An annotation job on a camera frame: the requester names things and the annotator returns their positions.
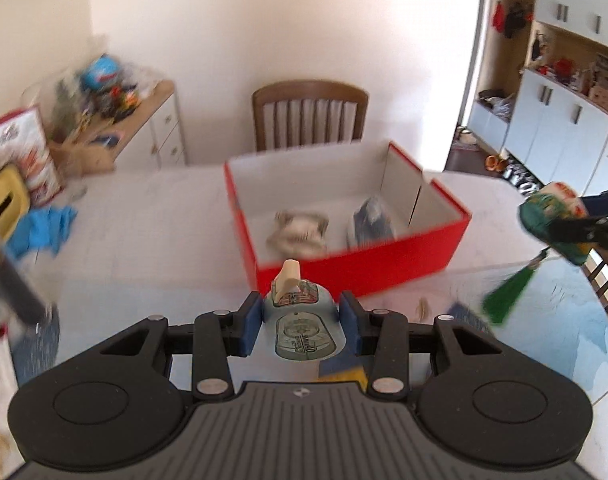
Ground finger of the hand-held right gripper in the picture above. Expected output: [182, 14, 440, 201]
[578, 187, 608, 217]
[544, 214, 608, 253]

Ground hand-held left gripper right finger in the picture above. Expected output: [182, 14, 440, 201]
[338, 291, 509, 403]

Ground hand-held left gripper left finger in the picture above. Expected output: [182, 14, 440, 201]
[91, 292, 262, 401]

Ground small light blue bottle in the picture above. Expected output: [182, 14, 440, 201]
[261, 259, 347, 361]

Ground red cardboard box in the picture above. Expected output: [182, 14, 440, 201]
[224, 141, 472, 295]

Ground dark wooden chair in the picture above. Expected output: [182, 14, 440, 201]
[581, 250, 608, 346]

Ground pile of shoes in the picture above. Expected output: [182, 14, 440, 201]
[501, 162, 542, 196]

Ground white cupboard unit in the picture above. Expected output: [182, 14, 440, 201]
[466, 0, 608, 201]

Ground beige plush toy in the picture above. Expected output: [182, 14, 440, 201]
[266, 211, 331, 261]

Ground blue grey cloth pouch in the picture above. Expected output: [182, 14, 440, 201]
[345, 196, 399, 250]

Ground pile of shelf trinkets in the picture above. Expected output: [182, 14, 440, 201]
[526, 30, 608, 106]

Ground pile of clothes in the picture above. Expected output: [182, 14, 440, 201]
[476, 89, 514, 121]

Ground black hanging bag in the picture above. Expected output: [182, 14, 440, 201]
[504, 2, 534, 38]

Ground white sideboard with wooden top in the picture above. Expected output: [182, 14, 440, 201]
[49, 80, 187, 176]

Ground blue cloth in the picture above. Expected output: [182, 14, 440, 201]
[6, 205, 79, 261]

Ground light wooden box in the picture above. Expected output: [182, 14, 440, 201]
[49, 132, 117, 177]

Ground wooden chair with slatted back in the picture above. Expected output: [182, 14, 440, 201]
[251, 79, 369, 153]

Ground pile of small toys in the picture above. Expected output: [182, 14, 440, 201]
[49, 35, 159, 128]

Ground yellow tissue box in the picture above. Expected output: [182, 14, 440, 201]
[0, 165, 32, 256]

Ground red and white snack bag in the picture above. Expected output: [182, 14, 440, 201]
[0, 105, 62, 206]

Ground blue round toy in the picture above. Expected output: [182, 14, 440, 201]
[81, 55, 122, 88]

